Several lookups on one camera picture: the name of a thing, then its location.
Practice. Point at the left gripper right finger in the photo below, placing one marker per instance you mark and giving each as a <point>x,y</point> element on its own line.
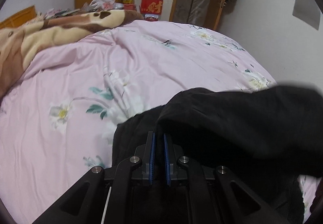
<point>214,195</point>

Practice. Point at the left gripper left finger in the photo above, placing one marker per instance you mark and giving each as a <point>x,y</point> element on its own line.
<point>99,196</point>

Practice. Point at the black quilted puffer jacket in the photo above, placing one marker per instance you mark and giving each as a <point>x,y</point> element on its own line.
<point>268,138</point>

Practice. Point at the pink floral duvet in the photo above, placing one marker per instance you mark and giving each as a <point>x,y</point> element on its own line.
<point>59,119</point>

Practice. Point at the brown dog print blanket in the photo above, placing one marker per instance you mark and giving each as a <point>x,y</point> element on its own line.
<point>20,45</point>

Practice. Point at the red gift box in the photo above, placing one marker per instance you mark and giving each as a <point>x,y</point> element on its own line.
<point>151,7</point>

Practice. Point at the white plastic bag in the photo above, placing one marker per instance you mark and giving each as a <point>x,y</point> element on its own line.
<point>102,4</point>

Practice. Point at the wooden headboard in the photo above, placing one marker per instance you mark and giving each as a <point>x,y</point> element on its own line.
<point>19,18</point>

